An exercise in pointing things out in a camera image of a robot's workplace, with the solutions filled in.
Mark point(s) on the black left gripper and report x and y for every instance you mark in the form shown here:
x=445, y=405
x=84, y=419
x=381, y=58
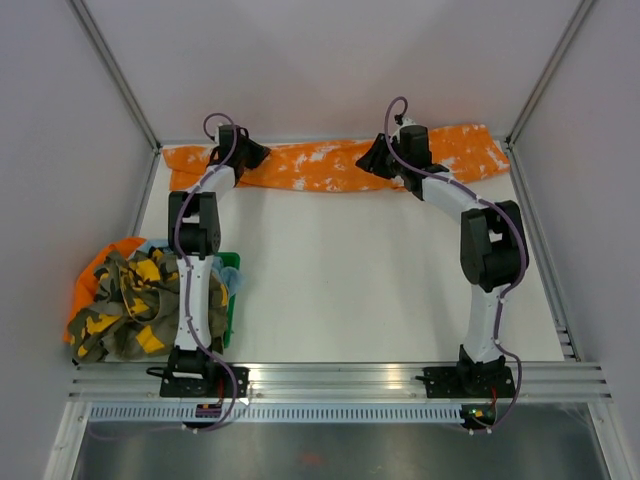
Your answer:
x=259, y=151

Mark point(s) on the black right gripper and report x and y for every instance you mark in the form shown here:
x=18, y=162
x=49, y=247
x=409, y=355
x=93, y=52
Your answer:
x=372, y=161

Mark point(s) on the orange white tie-dye trousers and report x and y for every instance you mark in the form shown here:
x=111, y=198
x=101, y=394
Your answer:
x=467, y=150

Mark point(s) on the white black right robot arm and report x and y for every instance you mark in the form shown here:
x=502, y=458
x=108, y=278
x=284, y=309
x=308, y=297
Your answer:
x=493, y=252

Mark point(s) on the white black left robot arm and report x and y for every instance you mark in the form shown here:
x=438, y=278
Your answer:
x=194, y=236

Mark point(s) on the camouflage trousers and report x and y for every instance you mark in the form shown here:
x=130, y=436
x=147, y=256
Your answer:
x=133, y=312

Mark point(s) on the green plastic bin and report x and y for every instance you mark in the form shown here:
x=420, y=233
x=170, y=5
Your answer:
x=231, y=300

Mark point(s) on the orange garment in pile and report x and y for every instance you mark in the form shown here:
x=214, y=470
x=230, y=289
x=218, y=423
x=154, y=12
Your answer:
x=85, y=289

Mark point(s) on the left aluminium frame post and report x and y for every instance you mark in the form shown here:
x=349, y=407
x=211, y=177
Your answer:
x=100, y=45

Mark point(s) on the aluminium frame post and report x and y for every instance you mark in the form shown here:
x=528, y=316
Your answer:
x=100, y=45
x=579, y=17

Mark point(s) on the right aluminium frame post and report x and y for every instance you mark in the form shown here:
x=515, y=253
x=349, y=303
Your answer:
x=579, y=17

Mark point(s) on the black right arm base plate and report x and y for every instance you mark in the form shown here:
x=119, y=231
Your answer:
x=449, y=383

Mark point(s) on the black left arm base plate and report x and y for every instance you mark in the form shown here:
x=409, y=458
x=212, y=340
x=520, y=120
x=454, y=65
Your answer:
x=216, y=382

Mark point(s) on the aluminium mounting rail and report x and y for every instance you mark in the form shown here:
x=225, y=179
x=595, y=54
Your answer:
x=542, y=382

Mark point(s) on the white slotted cable duct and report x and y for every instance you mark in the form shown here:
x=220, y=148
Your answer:
x=281, y=413

